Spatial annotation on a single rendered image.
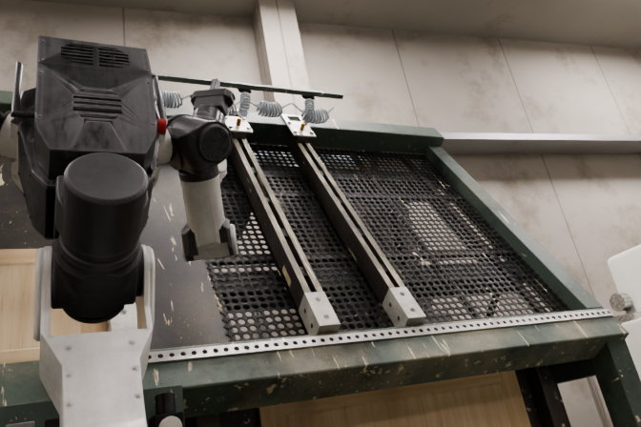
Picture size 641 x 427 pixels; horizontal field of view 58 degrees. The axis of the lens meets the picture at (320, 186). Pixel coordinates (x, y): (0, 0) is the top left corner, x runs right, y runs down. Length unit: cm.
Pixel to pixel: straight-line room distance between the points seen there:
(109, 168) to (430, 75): 478
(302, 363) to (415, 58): 437
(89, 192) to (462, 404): 142
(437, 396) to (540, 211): 360
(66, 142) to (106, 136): 6
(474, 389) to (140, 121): 137
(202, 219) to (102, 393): 58
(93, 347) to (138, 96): 45
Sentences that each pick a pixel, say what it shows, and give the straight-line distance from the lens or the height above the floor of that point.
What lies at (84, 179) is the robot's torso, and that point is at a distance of 86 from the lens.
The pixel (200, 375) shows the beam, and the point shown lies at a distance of 138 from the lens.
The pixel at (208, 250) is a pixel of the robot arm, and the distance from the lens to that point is 142.
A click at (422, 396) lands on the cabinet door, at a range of 188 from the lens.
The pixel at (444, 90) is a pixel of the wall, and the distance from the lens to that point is 548.
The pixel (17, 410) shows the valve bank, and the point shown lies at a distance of 132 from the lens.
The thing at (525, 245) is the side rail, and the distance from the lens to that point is 233.
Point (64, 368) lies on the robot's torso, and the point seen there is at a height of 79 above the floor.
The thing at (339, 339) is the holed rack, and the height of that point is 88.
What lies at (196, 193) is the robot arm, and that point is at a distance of 133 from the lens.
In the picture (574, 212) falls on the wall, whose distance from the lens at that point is 558.
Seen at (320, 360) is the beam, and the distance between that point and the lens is 148.
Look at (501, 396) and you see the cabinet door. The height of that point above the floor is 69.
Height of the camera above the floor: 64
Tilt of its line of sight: 24 degrees up
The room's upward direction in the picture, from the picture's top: 11 degrees counter-clockwise
